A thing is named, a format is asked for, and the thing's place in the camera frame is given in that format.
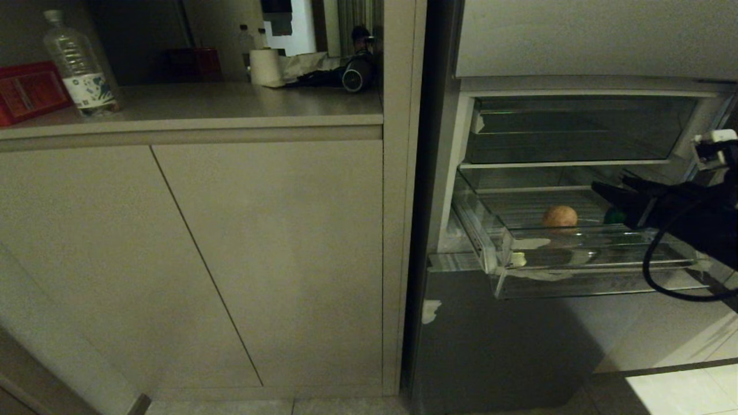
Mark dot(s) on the grey fridge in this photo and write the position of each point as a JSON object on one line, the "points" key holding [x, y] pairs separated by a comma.
{"points": [[519, 173]]}

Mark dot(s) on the green food item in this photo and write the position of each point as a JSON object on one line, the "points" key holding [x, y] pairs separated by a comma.
{"points": [[612, 217]]}

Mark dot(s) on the clear fridge drawer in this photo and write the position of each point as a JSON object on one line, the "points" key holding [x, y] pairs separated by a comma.
{"points": [[576, 129], [548, 253]]}

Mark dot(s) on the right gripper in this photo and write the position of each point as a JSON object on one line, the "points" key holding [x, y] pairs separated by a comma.
{"points": [[663, 208]]}

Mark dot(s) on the grey fridge door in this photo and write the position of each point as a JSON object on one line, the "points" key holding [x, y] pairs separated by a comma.
{"points": [[507, 340], [594, 34]]}

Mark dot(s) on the beige cabinet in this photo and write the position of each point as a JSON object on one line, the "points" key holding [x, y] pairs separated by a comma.
{"points": [[230, 230]]}

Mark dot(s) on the small clear bottle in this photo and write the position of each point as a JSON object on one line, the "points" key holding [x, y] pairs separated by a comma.
{"points": [[246, 40]]}

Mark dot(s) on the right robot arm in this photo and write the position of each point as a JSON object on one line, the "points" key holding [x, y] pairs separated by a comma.
{"points": [[712, 222]]}

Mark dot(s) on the black hair dryer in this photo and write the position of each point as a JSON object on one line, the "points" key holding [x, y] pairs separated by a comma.
{"points": [[353, 75]]}

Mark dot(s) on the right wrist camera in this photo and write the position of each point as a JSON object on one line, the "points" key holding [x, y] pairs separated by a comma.
{"points": [[715, 147]]}

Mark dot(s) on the dark red box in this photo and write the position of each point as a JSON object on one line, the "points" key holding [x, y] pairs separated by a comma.
{"points": [[195, 62]]}

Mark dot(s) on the beige cabinet door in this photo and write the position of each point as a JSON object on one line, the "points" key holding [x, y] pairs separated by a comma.
{"points": [[288, 259], [86, 276]]}

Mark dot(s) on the white paper towel roll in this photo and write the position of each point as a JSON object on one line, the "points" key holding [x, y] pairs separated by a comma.
{"points": [[265, 66]]}

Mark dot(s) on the orange round fruit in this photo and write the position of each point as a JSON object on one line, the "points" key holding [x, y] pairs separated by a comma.
{"points": [[560, 217]]}

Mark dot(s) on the clear plastic water bottle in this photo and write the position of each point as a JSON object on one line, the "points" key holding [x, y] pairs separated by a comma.
{"points": [[81, 69]]}

